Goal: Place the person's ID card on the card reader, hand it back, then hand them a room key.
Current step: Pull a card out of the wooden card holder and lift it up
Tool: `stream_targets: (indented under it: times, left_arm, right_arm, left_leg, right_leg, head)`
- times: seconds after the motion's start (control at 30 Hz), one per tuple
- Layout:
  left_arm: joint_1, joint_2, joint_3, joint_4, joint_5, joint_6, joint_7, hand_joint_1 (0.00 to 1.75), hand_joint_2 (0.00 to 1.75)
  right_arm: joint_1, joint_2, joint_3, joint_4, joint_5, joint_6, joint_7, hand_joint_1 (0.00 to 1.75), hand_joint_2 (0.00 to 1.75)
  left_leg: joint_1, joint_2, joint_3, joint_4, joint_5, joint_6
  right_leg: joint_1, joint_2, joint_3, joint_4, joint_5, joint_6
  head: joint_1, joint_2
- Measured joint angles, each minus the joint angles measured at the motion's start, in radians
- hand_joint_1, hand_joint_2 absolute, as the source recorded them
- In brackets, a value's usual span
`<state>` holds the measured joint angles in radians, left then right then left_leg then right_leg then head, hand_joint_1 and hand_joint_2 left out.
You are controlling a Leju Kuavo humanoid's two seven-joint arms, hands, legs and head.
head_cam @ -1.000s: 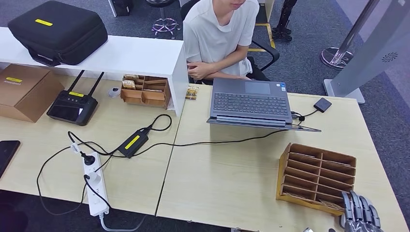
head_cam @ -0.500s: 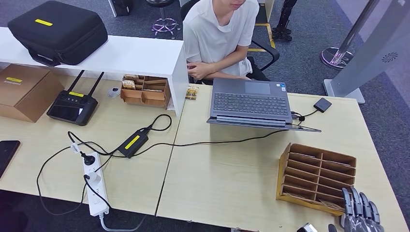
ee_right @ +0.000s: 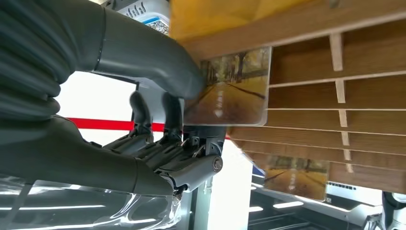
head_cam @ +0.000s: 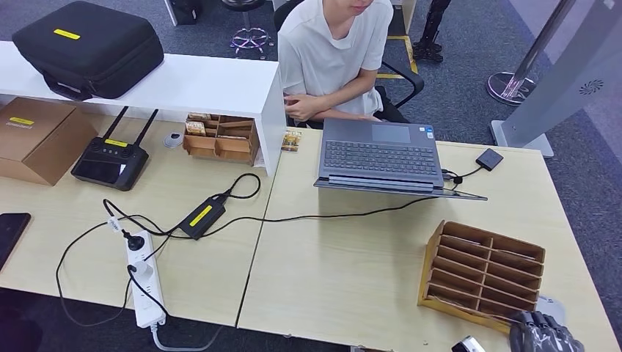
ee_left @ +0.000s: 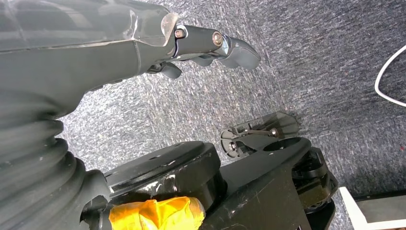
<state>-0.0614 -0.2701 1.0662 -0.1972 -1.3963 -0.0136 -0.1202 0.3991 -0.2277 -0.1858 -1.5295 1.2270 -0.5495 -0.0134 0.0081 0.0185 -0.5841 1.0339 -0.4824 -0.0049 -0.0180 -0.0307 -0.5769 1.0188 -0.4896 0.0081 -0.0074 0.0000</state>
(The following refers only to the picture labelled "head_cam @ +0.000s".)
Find person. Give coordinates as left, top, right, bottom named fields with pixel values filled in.
left=277, top=0, right=395, bottom=123

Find white power strip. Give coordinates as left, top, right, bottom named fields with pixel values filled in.
left=125, top=230, right=167, bottom=330

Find small wooden desk organizer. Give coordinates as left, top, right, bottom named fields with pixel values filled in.
left=182, top=113, right=260, bottom=166

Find long black cable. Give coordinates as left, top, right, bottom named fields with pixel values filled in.
left=145, top=180, right=463, bottom=241

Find white desk shelf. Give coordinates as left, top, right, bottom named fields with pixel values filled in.
left=0, top=41, right=288, bottom=178

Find person's left hand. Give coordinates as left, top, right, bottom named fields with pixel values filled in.
left=283, top=94, right=329, bottom=123

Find black smartphone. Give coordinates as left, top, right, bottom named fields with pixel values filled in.
left=0, top=212, right=32, bottom=272

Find thin black cable white tag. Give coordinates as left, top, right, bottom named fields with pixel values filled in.
left=54, top=216, right=171, bottom=327

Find short black cable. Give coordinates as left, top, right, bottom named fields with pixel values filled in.
left=441, top=166, right=484, bottom=186

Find black office chair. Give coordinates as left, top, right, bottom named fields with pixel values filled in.
left=273, top=0, right=426, bottom=128

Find black power adapter yellow label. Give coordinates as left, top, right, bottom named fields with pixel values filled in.
left=177, top=195, right=227, bottom=241

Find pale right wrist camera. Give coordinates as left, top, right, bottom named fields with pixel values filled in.
left=450, top=335, right=487, bottom=352

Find chrome stanchion post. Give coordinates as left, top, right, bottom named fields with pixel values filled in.
left=486, top=0, right=578, bottom=106

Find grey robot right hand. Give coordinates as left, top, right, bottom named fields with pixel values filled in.
left=508, top=310, right=576, bottom=352

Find grey kiosk panel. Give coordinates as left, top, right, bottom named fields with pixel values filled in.
left=489, top=0, right=622, bottom=159

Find black adapter output cable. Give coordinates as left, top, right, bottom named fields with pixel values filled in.
left=213, top=172, right=262, bottom=201

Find small black box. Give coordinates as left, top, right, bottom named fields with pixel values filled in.
left=475, top=147, right=505, bottom=172

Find white power strip cable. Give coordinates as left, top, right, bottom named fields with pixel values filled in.
left=149, top=323, right=224, bottom=352

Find white card reader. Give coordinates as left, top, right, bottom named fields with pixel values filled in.
left=534, top=295, right=568, bottom=327

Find black carry case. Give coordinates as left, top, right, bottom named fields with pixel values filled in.
left=11, top=0, right=165, bottom=102

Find black cabinet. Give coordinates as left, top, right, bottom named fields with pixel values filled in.
left=164, top=0, right=204, bottom=26

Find chrome base stool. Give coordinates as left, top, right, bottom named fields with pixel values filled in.
left=222, top=0, right=274, bottom=60

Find wooden slotted card holder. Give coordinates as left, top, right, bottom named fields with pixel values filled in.
left=417, top=220, right=546, bottom=336

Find white plug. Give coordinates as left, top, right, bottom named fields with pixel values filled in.
left=128, top=260, right=154, bottom=285

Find black remote controller with antennas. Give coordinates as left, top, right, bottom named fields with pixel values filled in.
left=70, top=106, right=160, bottom=192

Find grey laptop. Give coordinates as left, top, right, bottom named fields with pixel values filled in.
left=312, top=117, right=489, bottom=202

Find black power cord with plug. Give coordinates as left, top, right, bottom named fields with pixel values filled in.
left=100, top=198, right=195, bottom=252

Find brown cardboard box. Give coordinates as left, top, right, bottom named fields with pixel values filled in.
left=0, top=97, right=98, bottom=187

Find black humanoid robot legs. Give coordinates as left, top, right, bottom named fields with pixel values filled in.
left=413, top=0, right=453, bottom=63

